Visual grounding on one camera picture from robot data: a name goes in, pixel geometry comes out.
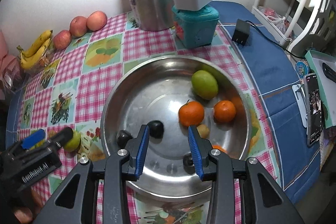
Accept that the large green mango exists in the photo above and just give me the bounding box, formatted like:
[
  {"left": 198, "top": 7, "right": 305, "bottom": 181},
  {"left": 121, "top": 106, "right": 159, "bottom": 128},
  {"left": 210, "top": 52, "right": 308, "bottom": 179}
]
[{"left": 63, "top": 130, "right": 81, "bottom": 152}]

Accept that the small dark plum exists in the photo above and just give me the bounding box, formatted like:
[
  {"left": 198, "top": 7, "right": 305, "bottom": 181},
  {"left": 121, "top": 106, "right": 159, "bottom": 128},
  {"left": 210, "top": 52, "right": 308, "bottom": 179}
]
[{"left": 116, "top": 130, "right": 133, "bottom": 148}]

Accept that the small brown kiwi in basin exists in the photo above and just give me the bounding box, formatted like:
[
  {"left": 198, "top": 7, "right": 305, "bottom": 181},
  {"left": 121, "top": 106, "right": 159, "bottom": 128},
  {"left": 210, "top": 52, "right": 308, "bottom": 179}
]
[{"left": 197, "top": 124, "right": 210, "bottom": 139}]

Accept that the orange tangerine near rim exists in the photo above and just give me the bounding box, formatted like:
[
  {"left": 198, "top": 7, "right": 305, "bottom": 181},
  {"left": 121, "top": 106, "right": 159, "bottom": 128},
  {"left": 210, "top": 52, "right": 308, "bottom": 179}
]
[{"left": 213, "top": 144, "right": 227, "bottom": 153}]

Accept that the large orange tangerine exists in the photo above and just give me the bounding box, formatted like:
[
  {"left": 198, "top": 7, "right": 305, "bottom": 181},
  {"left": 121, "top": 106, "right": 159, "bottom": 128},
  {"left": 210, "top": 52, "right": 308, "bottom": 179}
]
[{"left": 178, "top": 101, "right": 205, "bottom": 127}]

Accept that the pink checkered tablecloth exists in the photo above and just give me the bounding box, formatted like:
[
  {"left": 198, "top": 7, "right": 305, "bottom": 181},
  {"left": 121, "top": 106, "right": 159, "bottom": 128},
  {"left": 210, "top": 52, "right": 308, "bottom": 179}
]
[{"left": 15, "top": 11, "right": 283, "bottom": 224}]

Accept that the small orange tangerine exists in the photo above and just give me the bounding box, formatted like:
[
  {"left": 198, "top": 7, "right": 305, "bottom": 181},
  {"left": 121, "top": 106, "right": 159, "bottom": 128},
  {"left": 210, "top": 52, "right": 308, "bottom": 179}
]
[{"left": 214, "top": 100, "right": 236, "bottom": 123}]

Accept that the large steel basin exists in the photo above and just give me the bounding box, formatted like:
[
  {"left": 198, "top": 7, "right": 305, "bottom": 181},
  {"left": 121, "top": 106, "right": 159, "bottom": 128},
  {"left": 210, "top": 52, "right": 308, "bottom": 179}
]
[{"left": 101, "top": 56, "right": 252, "bottom": 202}]

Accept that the green mango in basin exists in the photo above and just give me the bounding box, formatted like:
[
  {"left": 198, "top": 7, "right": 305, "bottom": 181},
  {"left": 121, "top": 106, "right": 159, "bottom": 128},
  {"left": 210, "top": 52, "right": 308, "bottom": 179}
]
[{"left": 191, "top": 70, "right": 219, "bottom": 101}]

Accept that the pink flower bouquet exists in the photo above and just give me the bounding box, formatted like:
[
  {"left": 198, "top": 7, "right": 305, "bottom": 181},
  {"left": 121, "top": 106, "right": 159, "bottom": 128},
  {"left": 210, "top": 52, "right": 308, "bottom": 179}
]
[{"left": 0, "top": 32, "right": 25, "bottom": 101}]

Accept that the clear plastic fruit tray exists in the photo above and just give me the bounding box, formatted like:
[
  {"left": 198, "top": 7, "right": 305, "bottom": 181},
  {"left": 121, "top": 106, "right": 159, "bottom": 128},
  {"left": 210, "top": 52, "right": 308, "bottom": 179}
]
[{"left": 24, "top": 42, "right": 56, "bottom": 76}]

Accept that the banana bunch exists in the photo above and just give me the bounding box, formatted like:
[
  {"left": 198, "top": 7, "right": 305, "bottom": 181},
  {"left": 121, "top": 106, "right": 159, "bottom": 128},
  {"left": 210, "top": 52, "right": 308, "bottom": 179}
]
[{"left": 17, "top": 30, "right": 53, "bottom": 71}]

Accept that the left red apple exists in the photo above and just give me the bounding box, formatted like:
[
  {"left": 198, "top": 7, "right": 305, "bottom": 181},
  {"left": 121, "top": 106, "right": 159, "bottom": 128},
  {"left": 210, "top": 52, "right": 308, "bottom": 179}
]
[{"left": 53, "top": 30, "right": 72, "bottom": 51}]

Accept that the red apple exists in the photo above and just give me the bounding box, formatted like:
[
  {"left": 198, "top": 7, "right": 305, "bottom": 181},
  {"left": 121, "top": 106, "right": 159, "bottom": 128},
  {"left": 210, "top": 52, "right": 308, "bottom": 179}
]
[
  {"left": 53, "top": 30, "right": 72, "bottom": 51},
  {"left": 87, "top": 11, "right": 108, "bottom": 31},
  {"left": 70, "top": 16, "right": 87, "bottom": 38}
]

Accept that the middle red apple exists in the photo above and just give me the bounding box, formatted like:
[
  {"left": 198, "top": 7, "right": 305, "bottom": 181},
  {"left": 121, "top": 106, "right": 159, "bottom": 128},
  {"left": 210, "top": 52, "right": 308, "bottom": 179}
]
[{"left": 70, "top": 16, "right": 87, "bottom": 38}]

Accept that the white phone stand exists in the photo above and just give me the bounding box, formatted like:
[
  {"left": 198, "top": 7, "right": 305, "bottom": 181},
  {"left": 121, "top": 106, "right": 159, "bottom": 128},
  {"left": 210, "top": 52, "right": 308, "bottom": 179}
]
[{"left": 291, "top": 84, "right": 307, "bottom": 128}]

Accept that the blue quilted cloth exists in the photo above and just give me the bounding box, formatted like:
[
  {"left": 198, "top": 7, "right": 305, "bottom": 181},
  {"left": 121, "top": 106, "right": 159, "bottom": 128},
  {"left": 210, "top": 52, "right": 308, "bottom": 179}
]
[{"left": 4, "top": 0, "right": 322, "bottom": 205}]

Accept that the teal box with red print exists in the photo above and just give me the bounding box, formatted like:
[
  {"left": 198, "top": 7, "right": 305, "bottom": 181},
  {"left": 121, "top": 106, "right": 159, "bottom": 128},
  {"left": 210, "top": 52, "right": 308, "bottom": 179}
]
[{"left": 172, "top": 5, "right": 219, "bottom": 49}]

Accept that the smartphone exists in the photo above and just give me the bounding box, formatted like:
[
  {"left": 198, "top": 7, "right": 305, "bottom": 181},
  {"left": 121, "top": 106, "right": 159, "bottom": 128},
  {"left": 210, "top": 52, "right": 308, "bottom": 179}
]
[{"left": 303, "top": 73, "right": 323, "bottom": 147}]

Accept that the right red apple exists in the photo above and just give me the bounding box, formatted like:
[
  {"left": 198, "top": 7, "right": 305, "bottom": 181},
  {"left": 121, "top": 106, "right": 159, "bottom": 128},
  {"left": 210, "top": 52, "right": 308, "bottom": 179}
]
[{"left": 87, "top": 11, "right": 108, "bottom": 31}]

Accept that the black charger block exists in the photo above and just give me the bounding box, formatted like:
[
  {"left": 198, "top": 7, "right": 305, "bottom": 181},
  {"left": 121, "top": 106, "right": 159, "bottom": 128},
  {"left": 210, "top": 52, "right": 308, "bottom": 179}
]
[{"left": 232, "top": 19, "right": 250, "bottom": 46}]

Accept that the round blue sticker badge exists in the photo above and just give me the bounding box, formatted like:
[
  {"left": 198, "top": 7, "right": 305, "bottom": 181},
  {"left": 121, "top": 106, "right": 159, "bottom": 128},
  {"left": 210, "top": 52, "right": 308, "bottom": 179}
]
[{"left": 295, "top": 61, "right": 310, "bottom": 79}]

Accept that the teal rimmed open box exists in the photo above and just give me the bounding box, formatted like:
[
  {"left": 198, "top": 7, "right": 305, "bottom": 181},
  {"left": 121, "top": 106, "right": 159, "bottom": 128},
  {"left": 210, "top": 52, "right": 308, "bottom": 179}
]
[{"left": 305, "top": 50, "right": 336, "bottom": 128}]

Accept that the white shelf rack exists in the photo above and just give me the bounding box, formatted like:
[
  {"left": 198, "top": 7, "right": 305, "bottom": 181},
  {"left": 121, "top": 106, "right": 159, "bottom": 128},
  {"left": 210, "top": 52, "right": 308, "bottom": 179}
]
[{"left": 252, "top": 0, "right": 335, "bottom": 56}]

